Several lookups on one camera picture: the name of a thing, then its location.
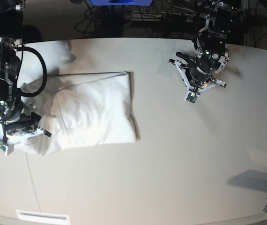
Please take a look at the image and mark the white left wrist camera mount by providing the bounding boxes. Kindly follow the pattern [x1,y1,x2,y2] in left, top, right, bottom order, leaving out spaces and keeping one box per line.
[169,59,227,105]

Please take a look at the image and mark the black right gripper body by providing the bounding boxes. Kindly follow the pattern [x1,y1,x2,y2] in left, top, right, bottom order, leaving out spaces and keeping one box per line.
[0,105,41,141]

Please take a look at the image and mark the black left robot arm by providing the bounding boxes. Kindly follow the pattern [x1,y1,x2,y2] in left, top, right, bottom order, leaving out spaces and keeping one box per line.
[187,0,241,87]

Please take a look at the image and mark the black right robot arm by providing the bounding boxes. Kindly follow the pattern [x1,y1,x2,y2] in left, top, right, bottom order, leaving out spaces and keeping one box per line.
[0,0,47,143]

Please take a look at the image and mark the white printed T-shirt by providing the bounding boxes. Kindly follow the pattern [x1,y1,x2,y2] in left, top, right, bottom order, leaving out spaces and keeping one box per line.
[14,72,137,156]

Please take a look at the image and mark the white paper label sheet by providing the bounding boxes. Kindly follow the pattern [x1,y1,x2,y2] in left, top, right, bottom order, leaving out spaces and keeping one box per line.
[16,210,71,225]

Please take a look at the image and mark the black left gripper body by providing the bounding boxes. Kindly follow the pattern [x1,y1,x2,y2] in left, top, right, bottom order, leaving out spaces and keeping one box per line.
[187,57,222,88]

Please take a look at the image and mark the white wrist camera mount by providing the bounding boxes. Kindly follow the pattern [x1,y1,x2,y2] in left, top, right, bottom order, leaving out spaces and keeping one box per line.
[169,59,227,105]
[0,125,52,156]

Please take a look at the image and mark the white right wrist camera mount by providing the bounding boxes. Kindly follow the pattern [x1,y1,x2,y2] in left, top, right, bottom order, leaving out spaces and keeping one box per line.
[0,125,52,156]

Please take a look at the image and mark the blue box at top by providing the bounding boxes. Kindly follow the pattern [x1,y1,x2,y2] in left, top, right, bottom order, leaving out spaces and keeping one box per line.
[90,0,152,6]

